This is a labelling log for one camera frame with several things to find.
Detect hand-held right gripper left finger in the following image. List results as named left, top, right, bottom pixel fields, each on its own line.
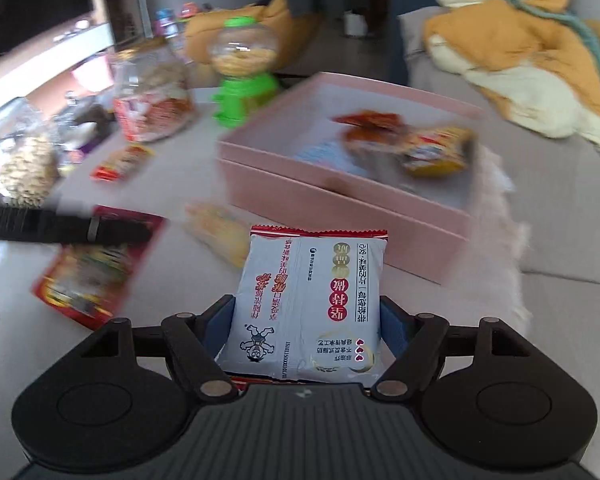
left=82, top=295, right=241, bottom=401

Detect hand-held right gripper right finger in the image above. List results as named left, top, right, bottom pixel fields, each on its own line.
left=370, top=295, right=526, bottom=401

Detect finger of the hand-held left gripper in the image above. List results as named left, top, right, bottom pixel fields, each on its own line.
left=0, top=204, right=151, bottom=254

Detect dark red snack packet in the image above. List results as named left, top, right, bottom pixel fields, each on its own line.
left=31, top=205, right=167, bottom=332

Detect white snack packet red edges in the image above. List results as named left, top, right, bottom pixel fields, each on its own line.
left=215, top=225, right=389, bottom=384

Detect pink cardboard box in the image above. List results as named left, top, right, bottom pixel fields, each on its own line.
left=215, top=71, right=486, bottom=287

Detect yellow panda snack packet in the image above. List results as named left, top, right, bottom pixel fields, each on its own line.
left=399, top=126, right=477, bottom=180

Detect blue candy packet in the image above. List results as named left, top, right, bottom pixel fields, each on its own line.
left=294, top=141, right=366, bottom=176

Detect red orange snack packet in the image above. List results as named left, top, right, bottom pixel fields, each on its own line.
left=332, top=110, right=406, bottom=161

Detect glass jar of peanuts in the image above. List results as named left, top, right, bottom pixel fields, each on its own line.
left=0, top=97, right=64, bottom=207

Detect small red snack packet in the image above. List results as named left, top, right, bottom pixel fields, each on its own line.
left=90, top=143, right=156, bottom=182

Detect clear crispy snack packet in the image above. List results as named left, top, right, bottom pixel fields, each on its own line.
left=184, top=199, right=254, bottom=270

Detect peanut jar with red label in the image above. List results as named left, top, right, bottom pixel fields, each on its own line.
left=109, top=40, right=197, bottom=145

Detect grey sofa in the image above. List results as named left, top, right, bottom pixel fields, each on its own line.
left=397, top=5, right=600, bottom=287

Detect green candy dispenser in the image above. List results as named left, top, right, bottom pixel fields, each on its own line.
left=207, top=16, right=282, bottom=130

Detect blue toy figure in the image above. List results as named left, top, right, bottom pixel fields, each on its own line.
left=152, top=8, right=179, bottom=36

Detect wooden shelf unit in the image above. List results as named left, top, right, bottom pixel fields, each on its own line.
left=0, top=0, right=146, bottom=106

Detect white bin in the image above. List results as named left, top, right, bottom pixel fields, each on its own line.
left=344, top=10, right=369, bottom=39

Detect yellow bean bag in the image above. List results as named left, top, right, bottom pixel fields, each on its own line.
left=184, top=0, right=326, bottom=69

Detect yellow and cream blanket pile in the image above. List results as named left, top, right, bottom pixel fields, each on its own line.
left=422, top=0, right=600, bottom=151

